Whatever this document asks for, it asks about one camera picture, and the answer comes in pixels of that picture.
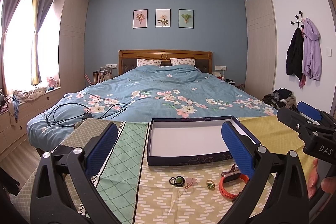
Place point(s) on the purple yellow curtain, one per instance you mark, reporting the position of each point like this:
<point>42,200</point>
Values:
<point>40,9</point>
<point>8,9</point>

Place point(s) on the clothes on window seat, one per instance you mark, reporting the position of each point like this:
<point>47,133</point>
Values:
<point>13,101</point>

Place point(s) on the left beige wardrobe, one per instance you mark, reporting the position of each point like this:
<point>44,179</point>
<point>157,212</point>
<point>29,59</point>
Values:
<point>71,45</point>

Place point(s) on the pink small fan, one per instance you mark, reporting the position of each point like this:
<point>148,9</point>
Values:
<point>53,83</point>

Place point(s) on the window seat drawer cabinet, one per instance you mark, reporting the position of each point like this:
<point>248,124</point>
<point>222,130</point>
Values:
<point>14,132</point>

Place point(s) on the black wall coat hook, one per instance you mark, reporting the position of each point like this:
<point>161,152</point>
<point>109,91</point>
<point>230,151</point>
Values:
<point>299,20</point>

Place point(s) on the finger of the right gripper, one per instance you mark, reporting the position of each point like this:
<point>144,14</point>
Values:
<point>293,120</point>
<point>309,111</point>

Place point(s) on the right beige wardrobe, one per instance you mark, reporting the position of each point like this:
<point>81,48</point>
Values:
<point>261,53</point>

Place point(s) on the white wall switch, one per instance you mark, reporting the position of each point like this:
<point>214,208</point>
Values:
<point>329,52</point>

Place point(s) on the right spotted pillow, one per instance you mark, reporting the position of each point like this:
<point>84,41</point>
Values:
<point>182,61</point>

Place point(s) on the patterned patchwork cloth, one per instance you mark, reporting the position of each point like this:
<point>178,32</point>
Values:
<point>139,193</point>

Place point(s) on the dark blue shallow box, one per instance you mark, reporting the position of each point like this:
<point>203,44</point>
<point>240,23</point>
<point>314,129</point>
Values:
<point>191,141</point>

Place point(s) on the right hand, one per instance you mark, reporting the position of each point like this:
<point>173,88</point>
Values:
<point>327,184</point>

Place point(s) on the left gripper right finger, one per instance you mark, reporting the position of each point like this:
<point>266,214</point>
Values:
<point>287,202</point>

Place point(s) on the orange smart watch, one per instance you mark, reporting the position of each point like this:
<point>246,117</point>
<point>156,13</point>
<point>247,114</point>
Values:
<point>227,181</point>

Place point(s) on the right purple yellow curtain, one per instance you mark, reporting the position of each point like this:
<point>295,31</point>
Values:
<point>40,9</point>

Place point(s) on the white flower picture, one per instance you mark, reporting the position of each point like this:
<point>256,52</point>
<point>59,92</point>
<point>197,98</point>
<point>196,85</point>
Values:
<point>162,17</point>

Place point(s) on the beige wardrobe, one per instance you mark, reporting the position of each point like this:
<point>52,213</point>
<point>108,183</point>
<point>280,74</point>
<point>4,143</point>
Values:
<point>71,45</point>
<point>261,53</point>

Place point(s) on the blue floral duvet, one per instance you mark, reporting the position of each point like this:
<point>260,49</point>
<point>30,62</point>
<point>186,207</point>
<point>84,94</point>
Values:
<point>144,93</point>

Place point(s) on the cluttered left nightstand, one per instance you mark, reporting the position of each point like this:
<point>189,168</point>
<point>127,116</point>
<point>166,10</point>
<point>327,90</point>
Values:
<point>99,76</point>

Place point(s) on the left purple yellow curtain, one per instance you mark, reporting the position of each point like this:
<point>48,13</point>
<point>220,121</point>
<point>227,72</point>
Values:
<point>8,9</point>

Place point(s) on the wooden headboard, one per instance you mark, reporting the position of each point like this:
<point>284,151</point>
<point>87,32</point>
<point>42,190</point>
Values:
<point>127,59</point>

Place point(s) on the pile of dark clothes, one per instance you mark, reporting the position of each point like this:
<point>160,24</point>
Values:
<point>281,98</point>

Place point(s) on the left spotted pillow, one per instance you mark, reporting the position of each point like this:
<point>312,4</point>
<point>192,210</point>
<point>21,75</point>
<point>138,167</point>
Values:
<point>143,62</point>

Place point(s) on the purple jacket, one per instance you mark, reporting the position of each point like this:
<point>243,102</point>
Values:
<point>312,58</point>

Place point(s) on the black jacket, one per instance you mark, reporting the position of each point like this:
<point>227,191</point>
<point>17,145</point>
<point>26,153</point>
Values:
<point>295,54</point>

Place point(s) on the spotted pillow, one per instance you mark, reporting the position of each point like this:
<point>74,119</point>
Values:
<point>143,62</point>
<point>182,61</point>

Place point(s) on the right nightstand items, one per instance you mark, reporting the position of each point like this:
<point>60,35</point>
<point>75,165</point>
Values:
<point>219,73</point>

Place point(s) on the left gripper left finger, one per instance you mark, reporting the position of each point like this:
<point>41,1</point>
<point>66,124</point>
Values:
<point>50,199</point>

